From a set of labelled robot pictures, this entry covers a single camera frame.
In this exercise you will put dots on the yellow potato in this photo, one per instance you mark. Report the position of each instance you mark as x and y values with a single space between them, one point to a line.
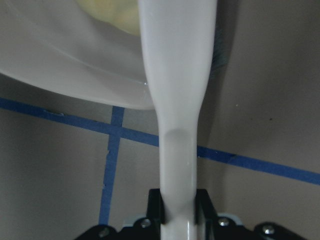
122 14

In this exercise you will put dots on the beige hand brush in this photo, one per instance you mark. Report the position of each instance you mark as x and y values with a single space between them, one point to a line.
177 38

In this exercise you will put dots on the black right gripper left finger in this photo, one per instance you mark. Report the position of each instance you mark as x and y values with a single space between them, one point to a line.
144 228

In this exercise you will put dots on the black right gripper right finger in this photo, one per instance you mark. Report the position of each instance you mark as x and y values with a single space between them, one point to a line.
224 227

